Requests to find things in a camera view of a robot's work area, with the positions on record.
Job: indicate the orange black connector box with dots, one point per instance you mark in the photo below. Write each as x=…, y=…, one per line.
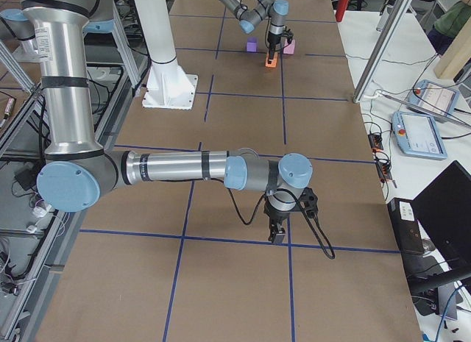
x=375, y=141

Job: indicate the black power adapter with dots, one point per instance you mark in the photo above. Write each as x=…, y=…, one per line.
x=26, y=178

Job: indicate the purple block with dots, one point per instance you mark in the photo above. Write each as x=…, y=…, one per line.
x=252, y=45

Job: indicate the near teach pendant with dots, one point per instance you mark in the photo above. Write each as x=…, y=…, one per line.
x=417, y=135

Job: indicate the red fire extinguisher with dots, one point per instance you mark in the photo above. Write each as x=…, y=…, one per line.
x=340, y=10

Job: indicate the black laptop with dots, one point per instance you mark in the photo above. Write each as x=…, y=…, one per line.
x=443, y=210

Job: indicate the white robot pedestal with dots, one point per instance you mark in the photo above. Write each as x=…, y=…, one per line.
x=168, y=86

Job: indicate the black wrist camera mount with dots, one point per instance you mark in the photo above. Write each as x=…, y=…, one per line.
x=308, y=199

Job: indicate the blue tape line crosswise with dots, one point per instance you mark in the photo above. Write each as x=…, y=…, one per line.
x=225, y=240

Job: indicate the blue tape line lengthwise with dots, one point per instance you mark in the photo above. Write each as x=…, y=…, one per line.
x=290, y=267

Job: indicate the black computer box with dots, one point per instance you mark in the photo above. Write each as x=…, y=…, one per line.
x=405, y=227

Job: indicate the aluminium rail frame left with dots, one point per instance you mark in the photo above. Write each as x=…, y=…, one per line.
x=33, y=250

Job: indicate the wooden beam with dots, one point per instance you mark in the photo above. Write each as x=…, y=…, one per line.
x=457, y=55

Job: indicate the orange block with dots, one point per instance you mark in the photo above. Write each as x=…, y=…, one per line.
x=271, y=60

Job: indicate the pink block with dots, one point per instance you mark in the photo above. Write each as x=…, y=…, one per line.
x=289, y=47

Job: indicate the aluminium frame post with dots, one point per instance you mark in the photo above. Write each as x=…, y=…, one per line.
x=389, y=21

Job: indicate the far teach pendant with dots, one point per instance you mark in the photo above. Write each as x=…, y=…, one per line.
x=435, y=98

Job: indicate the person in green shirt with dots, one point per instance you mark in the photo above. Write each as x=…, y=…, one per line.
x=448, y=26

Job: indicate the teach pendant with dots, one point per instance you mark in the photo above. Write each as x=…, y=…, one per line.
x=435, y=98
x=417, y=135

